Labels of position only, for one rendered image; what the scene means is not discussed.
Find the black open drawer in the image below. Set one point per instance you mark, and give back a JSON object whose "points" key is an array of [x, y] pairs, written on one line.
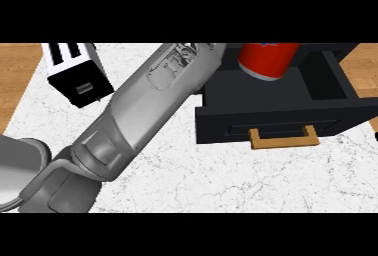
{"points": [[255, 91]]}

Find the black drawer front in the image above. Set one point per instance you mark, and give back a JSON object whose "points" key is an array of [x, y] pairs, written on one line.
{"points": [[215, 125]]}

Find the red can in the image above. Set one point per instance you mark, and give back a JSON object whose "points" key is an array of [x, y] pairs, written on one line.
{"points": [[267, 60]]}

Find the black and white toaster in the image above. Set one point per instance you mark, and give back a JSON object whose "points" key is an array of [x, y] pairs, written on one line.
{"points": [[81, 85]]}

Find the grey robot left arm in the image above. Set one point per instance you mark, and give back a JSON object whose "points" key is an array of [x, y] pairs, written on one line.
{"points": [[141, 100]]}

